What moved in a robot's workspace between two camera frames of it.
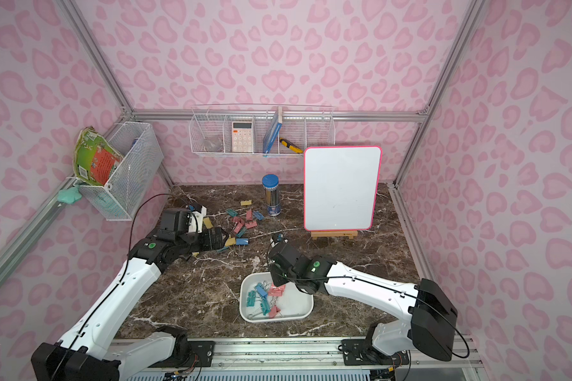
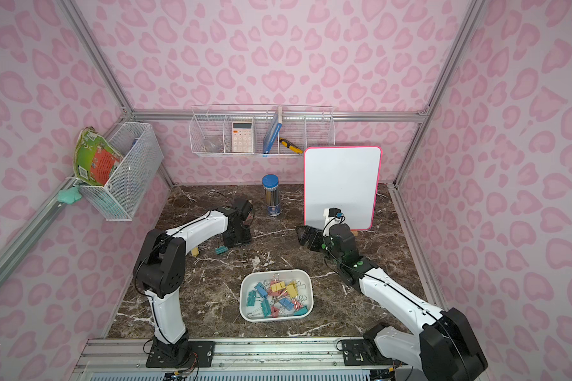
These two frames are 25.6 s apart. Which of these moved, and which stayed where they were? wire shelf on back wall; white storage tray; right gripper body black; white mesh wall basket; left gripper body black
Moved: right gripper body black; left gripper body black
Stayed: white mesh wall basket; wire shelf on back wall; white storage tray
